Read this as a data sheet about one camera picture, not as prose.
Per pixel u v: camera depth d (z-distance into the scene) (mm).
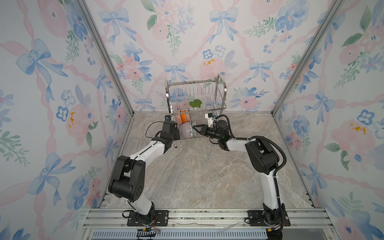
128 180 462
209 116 900
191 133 925
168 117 815
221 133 804
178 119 999
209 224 733
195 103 878
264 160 571
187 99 1153
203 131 872
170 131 705
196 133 922
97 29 772
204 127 875
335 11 694
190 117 1099
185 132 924
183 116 992
